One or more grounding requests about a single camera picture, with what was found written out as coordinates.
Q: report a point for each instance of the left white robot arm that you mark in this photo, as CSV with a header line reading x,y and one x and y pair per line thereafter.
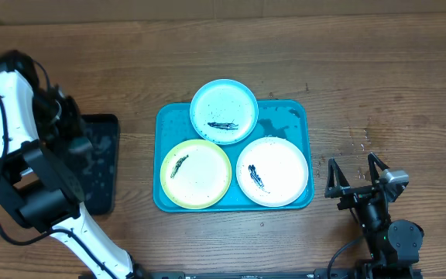
x,y
58,166

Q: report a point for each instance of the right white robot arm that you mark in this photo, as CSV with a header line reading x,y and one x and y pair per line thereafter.
x,y
393,245

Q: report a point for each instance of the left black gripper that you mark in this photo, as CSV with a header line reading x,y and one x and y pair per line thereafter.
x,y
70,122

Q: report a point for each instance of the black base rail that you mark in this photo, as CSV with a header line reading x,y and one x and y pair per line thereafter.
x,y
246,275

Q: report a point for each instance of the black rectangular water tray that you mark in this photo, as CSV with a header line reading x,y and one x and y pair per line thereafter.
x,y
96,168

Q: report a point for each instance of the light blue plate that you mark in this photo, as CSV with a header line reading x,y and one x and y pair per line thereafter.
x,y
224,111

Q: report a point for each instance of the white plate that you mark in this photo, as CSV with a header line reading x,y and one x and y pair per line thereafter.
x,y
272,172

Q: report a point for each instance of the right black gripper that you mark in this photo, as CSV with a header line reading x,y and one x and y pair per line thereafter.
x,y
355,194

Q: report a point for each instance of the yellow-green plate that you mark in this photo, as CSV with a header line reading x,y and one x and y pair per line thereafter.
x,y
195,174

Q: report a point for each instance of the teal plastic serving tray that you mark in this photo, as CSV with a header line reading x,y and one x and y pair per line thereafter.
x,y
286,119

